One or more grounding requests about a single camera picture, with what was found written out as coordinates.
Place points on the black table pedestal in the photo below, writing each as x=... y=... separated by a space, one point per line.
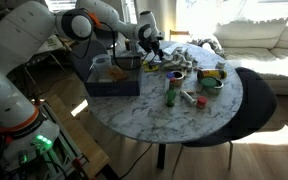
x=161 y=155

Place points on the small white jar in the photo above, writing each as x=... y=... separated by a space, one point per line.
x=220 y=65

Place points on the brown sauce bottle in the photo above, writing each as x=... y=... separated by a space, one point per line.
x=127 y=45

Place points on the clear plastic container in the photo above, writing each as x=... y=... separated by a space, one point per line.
x=101 y=66

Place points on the white bottle blue cap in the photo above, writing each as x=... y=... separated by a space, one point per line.
x=169 y=76

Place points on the white box green logo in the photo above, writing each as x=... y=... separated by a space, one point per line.
x=52 y=41

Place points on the green glass bottle red cap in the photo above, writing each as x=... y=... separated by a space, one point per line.
x=170 y=96

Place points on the white squeeze tube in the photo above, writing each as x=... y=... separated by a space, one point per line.
x=188 y=97

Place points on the beige curtain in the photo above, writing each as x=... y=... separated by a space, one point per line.
x=154 y=16

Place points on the white paper napkin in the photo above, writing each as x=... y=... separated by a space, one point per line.
x=172 y=50

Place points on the wooden board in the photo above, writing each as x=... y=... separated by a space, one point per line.
x=80 y=140

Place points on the grey striped cloth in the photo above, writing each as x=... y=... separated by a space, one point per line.
x=179 y=61

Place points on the white sofa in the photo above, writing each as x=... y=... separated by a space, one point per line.
x=257 y=36

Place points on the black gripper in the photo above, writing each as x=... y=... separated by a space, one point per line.
x=150 y=43

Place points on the small jar red lid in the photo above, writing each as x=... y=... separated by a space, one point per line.
x=201 y=102

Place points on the yellow cylindrical can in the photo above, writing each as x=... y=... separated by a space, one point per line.
x=214 y=73

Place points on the metal robot stand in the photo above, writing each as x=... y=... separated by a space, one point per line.
x=60 y=140

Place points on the wooden chair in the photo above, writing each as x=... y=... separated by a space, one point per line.
x=179 y=32

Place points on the dark blue cardboard box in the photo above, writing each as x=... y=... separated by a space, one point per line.
x=112 y=88

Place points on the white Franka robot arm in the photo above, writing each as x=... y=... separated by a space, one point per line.
x=17 y=33

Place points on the yellow thank you bag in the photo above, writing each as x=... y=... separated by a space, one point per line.
x=150 y=66

